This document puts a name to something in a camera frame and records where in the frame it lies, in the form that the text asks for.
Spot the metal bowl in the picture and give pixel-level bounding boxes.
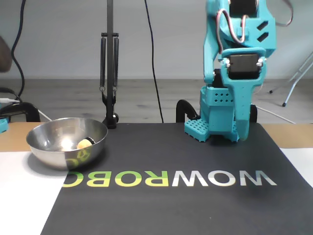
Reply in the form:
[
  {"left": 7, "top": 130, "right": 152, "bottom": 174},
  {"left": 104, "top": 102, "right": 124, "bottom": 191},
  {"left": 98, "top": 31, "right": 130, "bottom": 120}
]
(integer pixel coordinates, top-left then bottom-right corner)
[{"left": 26, "top": 117, "right": 109, "bottom": 171}]

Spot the black mat with WOWROBO print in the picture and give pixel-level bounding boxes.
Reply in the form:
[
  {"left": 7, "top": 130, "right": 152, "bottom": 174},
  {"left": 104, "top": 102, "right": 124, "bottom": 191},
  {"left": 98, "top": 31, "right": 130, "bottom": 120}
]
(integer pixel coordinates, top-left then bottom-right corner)
[{"left": 40, "top": 122, "right": 313, "bottom": 235}]

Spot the gripper servo wire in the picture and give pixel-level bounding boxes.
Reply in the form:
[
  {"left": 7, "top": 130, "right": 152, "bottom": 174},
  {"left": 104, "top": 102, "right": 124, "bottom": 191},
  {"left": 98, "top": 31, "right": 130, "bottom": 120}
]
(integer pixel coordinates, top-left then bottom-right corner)
[{"left": 216, "top": 9, "right": 248, "bottom": 55}]

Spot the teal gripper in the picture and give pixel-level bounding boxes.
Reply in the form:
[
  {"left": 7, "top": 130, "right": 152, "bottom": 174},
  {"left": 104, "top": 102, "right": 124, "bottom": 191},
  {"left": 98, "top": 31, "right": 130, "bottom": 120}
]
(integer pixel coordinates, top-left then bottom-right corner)
[{"left": 219, "top": 13, "right": 277, "bottom": 142}]

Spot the dark blue hanging cable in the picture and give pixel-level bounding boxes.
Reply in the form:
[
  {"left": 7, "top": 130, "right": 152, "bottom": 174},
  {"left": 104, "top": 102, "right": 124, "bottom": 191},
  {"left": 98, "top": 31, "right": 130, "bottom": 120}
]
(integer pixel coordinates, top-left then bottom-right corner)
[{"left": 11, "top": 0, "right": 26, "bottom": 102}]

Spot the white floor cable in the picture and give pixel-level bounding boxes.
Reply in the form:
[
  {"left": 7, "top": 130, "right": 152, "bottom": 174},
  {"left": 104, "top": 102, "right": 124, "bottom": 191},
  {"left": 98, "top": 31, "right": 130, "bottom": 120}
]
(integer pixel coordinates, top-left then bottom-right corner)
[
  {"left": 36, "top": 109, "right": 53, "bottom": 122},
  {"left": 256, "top": 105, "right": 296, "bottom": 124}
]

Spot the orange ball with black base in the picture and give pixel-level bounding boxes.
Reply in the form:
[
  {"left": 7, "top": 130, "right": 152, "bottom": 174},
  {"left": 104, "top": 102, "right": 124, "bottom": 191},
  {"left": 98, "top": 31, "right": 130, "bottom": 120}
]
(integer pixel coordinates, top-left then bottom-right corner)
[{"left": 76, "top": 137, "right": 95, "bottom": 149}]

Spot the black hanging cable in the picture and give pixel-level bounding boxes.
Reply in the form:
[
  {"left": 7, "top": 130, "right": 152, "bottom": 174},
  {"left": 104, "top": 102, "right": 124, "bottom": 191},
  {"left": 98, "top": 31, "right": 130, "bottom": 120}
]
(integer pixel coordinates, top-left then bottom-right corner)
[{"left": 144, "top": 0, "right": 165, "bottom": 123}]

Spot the white metal stand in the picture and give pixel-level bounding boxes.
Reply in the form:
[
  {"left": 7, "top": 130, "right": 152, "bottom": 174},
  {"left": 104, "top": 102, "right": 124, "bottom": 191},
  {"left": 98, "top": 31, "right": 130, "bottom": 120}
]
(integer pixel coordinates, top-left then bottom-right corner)
[{"left": 268, "top": 51, "right": 313, "bottom": 107}]

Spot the white paper sheet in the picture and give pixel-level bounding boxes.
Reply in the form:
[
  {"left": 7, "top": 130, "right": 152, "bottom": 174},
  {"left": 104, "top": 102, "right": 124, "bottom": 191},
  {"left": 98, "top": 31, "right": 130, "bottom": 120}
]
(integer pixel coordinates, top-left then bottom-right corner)
[
  {"left": 0, "top": 150, "right": 70, "bottom": 235},
  {"left": 279, "top": 146, "right": 313, "bottom": 189}
]

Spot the teal robot base part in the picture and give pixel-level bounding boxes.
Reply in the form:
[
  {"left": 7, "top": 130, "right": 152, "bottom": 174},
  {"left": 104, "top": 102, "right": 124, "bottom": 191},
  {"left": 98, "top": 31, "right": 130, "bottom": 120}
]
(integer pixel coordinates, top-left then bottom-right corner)
[{"left": 0, "top": 117, "right": 9, "bottom": 134}]

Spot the arm servo wire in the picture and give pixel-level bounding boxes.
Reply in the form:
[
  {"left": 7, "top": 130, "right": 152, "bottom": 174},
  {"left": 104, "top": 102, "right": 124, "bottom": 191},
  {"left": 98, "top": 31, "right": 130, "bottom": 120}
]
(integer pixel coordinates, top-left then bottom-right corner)
[{"left": 276, "top": 0, "right": 294, "bottom": 26}]

